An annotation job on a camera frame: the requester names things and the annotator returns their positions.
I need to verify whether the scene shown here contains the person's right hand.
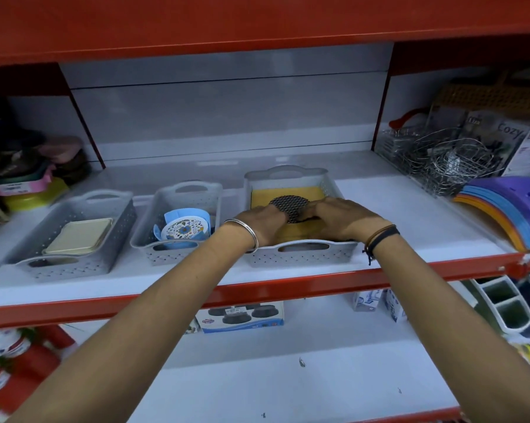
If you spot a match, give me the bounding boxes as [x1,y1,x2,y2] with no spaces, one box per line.
[299,197,384,243]

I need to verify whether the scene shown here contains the steel wire rack red handle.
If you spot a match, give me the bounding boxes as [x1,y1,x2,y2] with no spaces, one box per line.
[374,108,433,176]

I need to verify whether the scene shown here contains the person's left forearm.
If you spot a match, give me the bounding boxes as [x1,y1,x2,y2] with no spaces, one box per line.
[7,224,259,423]

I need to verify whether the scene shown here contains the small grey plastic basket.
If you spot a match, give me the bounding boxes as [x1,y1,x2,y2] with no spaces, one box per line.
[130,181,224,266]

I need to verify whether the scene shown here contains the white plastic compartment holder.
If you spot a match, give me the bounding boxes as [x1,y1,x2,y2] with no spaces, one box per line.
[470,274,530,334]

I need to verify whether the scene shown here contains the white blue small carton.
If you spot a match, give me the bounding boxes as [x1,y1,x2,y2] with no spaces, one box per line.
[383,289,407,324]
[352,290,385,312]

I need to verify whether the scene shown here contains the black wrist thread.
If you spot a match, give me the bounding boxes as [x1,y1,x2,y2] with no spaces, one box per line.
[362,224,401,266]

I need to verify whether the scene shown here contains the silver bangle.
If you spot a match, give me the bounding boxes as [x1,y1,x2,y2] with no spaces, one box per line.
[223,219,260,254]

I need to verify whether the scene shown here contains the black perforated round disc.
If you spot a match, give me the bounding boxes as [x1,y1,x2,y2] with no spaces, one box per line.
[269,195,311,224]

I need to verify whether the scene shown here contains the yellow square mat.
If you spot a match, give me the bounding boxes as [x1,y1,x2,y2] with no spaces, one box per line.
[251,187,326,212]

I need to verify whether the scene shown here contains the person's left hand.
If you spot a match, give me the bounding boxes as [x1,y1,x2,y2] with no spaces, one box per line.
[234,204,291,249]

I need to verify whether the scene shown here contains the red white packaged items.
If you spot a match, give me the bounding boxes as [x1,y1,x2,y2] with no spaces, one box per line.
[0,325,74,414]

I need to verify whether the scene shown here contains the woven brown basket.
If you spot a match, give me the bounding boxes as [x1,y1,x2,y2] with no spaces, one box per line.
[432,72,530,121]

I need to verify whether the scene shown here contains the blue box with black discs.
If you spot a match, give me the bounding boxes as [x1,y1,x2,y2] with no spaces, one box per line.
[196,301,285,334]

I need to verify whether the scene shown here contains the cream square lid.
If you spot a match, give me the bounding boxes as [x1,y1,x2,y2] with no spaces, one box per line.
[43,218,114,256]

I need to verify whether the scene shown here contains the blue floral round container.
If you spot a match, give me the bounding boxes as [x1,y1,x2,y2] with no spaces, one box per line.
[153,208,215,251]

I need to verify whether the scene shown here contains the large grey plastic basket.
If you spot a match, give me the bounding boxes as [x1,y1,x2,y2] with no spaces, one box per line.
[241,164,358,268]

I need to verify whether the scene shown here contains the steel wire basket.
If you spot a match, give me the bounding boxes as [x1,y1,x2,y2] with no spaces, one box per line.
[417,129,497,197]

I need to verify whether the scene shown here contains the printed cardboard box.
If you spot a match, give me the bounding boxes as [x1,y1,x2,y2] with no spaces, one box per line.
[457,111,530,177]

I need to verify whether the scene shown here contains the stack of coloured plastic boards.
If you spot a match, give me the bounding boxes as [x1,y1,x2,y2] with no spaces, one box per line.
[453,175,530,252]

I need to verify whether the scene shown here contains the stack of pastel plastic bowls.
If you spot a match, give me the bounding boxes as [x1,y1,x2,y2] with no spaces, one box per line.
[0,111,91,212]

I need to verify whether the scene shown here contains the red metal shelf rack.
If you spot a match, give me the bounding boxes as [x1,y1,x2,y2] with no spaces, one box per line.
[0,0,530,423]

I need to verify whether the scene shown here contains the grey basket with cream lid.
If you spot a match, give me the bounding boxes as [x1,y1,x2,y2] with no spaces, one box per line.
[12,189,136,281]

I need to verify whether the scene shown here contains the person's right forearm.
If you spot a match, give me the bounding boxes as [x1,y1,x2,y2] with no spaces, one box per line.
[363,227,530,423]

